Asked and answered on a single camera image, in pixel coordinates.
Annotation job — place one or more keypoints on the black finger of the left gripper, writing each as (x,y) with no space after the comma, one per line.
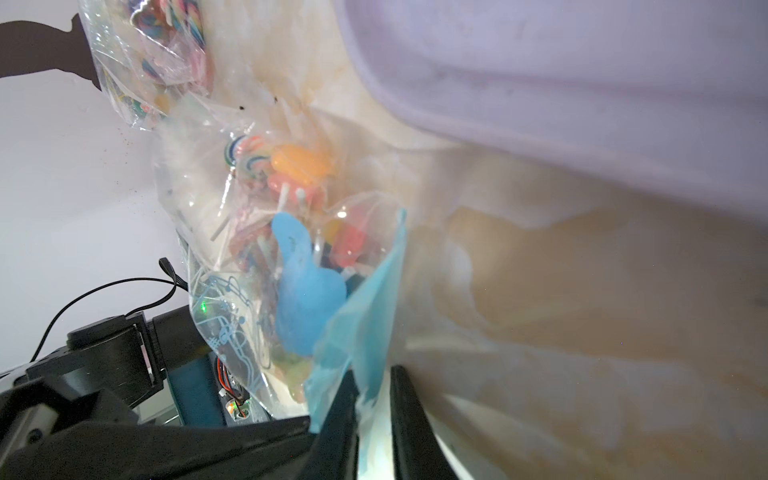
(49,431)

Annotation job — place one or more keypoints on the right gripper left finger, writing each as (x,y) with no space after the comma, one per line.
(334,452)

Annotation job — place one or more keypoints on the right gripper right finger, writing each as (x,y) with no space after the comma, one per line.
(416,452)

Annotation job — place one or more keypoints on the lavender plastic tray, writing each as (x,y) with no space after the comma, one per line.
(668,97)

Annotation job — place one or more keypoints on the candy bag blue zip upper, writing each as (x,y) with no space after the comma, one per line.
(294,252)

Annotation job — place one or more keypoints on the candy bag yellow zip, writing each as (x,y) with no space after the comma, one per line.
(147,55)

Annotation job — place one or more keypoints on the black base frame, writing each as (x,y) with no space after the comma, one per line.
(162,366)

